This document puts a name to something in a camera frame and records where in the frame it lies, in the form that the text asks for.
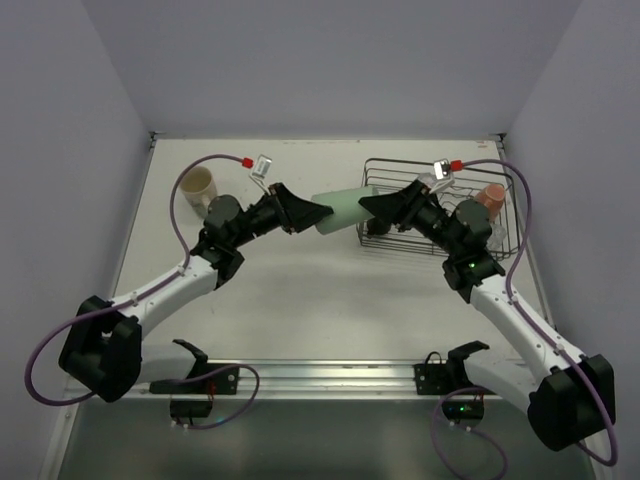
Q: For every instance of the clear faceted glass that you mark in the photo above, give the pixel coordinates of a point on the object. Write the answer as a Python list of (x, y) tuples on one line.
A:
[(428, 180), (497, 237)]

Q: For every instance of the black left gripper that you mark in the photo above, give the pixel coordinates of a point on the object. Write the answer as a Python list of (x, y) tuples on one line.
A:
[(281, 208)]

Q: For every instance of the right black controller box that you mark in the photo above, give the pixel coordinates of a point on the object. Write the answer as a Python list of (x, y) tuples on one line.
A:
[(467, 411)]

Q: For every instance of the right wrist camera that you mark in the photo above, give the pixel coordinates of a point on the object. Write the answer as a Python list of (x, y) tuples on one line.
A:
[(442, 169)]

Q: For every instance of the beige ceramic mug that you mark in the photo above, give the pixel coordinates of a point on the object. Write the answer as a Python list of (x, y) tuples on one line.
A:
[(199, 189)]

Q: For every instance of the pink dotted mug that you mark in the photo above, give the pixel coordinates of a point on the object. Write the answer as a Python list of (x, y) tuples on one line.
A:
[(493, 198)]

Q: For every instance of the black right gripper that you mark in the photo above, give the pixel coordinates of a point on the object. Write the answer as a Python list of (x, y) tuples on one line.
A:
[(404, 203)]

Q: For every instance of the aluminium mounting rail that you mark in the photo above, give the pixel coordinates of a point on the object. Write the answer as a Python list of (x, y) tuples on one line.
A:
[(320, 379)]

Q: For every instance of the small dark brown cup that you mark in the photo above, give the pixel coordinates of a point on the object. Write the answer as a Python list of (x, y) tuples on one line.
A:
[(377, 228)]

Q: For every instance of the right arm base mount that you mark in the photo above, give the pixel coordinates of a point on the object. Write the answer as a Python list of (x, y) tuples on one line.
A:
[(437, 375)]

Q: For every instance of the black controller box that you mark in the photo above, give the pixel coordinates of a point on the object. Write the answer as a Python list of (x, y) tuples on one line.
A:
[(467, 411), (188, 410)]

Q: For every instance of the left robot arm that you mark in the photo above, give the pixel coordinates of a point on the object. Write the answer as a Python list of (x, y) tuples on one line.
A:
[(105, 352)]

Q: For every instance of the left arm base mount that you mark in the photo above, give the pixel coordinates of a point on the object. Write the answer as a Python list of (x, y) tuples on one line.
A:
[(181, 368)]

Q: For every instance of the left black controller box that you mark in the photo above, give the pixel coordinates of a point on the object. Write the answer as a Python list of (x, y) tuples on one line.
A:
[(188, 410)]

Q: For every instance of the light green tall cup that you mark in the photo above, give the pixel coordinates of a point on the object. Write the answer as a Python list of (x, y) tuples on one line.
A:
[(347, 210)]

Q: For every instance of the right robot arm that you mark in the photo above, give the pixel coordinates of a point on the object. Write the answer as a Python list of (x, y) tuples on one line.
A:
[(566, 395)]

